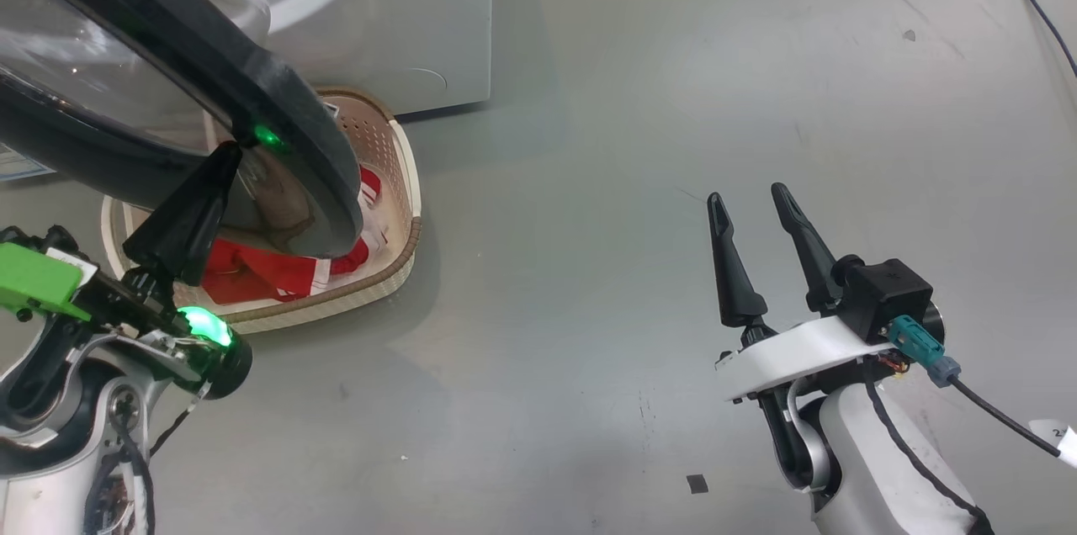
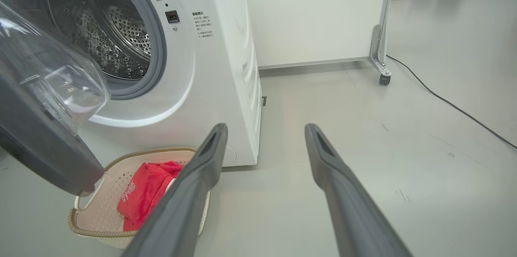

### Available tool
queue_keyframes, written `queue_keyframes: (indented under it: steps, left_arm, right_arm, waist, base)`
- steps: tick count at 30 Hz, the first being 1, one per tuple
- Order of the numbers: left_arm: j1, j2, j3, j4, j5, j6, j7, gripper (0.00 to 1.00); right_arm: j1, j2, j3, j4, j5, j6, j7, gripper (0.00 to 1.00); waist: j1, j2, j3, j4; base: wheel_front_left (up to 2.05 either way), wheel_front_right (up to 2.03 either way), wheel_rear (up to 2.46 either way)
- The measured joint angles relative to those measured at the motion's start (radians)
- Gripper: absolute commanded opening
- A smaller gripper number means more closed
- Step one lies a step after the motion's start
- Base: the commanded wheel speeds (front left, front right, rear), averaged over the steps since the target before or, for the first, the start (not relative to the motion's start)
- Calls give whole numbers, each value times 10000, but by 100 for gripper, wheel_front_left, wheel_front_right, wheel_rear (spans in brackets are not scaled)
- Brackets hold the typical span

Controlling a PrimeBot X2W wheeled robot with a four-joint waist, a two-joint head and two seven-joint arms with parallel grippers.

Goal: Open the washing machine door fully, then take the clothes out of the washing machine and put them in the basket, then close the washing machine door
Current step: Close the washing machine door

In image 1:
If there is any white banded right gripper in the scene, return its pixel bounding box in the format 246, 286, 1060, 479
707, 183, 910, 402

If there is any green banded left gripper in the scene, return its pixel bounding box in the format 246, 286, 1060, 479
0, 143, 253, 401

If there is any red and white garment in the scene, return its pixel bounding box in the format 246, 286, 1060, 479
200, 165, 385, 305

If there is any round black glass washer door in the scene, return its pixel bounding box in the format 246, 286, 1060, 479
0, 0, 364, 260

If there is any cream perforated laundry basket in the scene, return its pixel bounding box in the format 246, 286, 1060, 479
101, 87, 422, 336

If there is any white front-load washing machine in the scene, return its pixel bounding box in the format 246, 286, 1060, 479
0, 0, 495, 183

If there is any blue bordered energy label sticker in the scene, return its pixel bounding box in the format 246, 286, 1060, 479
0, 143, 56, 183

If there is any black cable with teal connector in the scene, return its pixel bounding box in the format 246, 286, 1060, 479
889, 315, 1066, 459

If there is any black cable along right arm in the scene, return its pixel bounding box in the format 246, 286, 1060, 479
861, 358, 999, 535

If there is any white cable tag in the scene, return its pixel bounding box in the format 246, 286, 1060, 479
1027, 418, 1077, 469

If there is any thin black floor cable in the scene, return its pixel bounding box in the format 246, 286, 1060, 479
982, 0, 1077, 78

